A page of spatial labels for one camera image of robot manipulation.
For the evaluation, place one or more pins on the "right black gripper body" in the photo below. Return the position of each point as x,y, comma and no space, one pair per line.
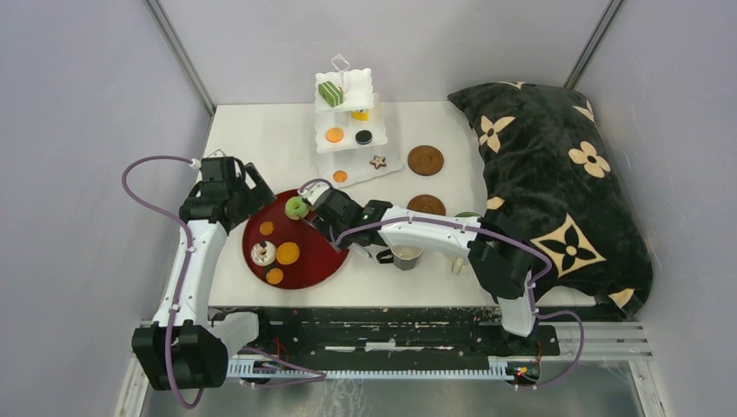
347,242

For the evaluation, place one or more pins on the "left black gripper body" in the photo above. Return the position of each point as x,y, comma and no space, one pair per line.
241,191

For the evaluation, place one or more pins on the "small chip cookie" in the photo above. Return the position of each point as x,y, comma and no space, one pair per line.
340,176

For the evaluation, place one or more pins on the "white star cookie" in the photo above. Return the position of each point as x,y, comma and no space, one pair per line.
378,162

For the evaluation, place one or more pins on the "dark red round tray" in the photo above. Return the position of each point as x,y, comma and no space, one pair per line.
317,261

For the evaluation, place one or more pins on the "large orange egg tart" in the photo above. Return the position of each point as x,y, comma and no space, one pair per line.
288,253

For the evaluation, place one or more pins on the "round beige biscuit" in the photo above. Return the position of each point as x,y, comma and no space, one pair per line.
334,135

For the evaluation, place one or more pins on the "dark chocolate sandwich cookie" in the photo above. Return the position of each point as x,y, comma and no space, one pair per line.
363,137

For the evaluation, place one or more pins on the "white three-tier dessert stand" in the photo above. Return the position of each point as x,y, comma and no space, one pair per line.
348,155

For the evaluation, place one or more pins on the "green striped cake slice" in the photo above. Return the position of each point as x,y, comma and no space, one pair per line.
330,93

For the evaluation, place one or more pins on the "cream green-lined mug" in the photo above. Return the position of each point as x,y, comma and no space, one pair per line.
457,263

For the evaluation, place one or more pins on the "metal serving tongs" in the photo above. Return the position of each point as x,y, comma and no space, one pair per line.
330,238

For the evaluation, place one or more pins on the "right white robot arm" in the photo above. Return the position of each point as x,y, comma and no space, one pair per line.
505,264

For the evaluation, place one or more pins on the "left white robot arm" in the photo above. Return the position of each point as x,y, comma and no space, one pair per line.
180,349

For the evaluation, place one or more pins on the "chocolate chip cookie upper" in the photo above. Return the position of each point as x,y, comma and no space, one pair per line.
267,228

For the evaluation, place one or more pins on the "chocolate chip cookie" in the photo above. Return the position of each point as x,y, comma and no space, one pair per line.
267,228
274,276

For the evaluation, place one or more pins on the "white chocolate-drizzled donut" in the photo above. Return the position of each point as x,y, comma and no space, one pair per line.
263,253

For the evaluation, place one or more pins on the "black white-lined mug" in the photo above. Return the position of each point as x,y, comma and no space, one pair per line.
404,258

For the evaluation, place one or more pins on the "chocolate chip cookie lower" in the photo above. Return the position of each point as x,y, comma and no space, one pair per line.
274,276

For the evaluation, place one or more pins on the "near brown wooden coaster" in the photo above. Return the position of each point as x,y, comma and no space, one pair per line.
428,204

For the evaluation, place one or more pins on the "brown wooden coaster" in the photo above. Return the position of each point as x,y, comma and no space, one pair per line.
425,160
428,204

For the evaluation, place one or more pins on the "far brown wooden coaster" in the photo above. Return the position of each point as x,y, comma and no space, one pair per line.
425,160

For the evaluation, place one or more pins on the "black floral pillow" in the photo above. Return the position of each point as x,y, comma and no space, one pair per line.
546,168

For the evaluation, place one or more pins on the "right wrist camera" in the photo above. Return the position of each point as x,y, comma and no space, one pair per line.
313,194

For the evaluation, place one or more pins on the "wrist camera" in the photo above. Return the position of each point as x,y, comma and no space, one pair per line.
313,194
197,164

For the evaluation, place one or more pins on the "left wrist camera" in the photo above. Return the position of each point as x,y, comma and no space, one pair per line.
197,164

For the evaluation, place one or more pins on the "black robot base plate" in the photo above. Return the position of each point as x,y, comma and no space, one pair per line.
395,339

